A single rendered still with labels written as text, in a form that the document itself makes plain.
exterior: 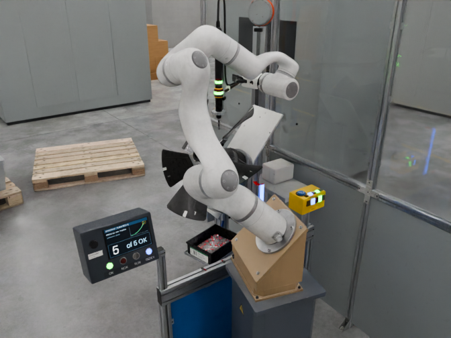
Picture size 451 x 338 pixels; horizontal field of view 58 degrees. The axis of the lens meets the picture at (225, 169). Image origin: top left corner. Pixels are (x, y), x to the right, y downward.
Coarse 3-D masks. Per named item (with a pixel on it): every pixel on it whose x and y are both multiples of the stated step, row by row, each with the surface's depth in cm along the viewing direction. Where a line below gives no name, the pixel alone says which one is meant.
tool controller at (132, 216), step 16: (96, 224) 144; (112, 224) 143; (128, 224) 146; (144, 224) 149; (80, 240) 139; (96, 240) 140; (112, 240) 143; (128, 240) 146; (144, 240) 150; (80, 256) 146; (96, 256) 140; (128, 256) 147; (144, 256) 150; (96, 272) 141; (112, 272) 144
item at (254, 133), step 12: (252, 120) 242; (264, 120) 236; (276, 120) 229; (240, 132) 245; (252, 132) 238; (264, 132) 231; (240, 144) 240; (252, 144) 234; (264, 144) 228; (252, 156) 229; (216, 216) 228
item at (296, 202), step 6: (306, 186) 210; (312, 186) 210; (294, 192) 204; (306, 192) 204; (318, 192) 204; (324, 192) 205; (294, 198) 203; (300, 198) 199; (306, 198) 199; (312, 198) 201; (294, 204) 204; (300, 204) 200; (306, 204) 200; (318, 204) 206; (294, 210) 205; (300, 210) 201; (306, 210) 202; (312, 210) 204
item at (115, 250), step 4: (112, 244) 143; (116, 244) 144; (120, 244) 145; (108, 248) 142; (112, 248) 143; (116, 248) 144; (120, 248) 145; (112, 252) 143; (116, 252) 144; (120, 252) 145; (112, 256) 143; (116, 256) 144
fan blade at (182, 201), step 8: (184, 192) 213; (176, 200) 213; (184, 200) 212; (192, 200) 212; (168, 208) 214; (176, 208) 212; (184, 208) 211; (192, 208) 211; (200, 208) 211; (192, 216) 209; (200, 216) 209
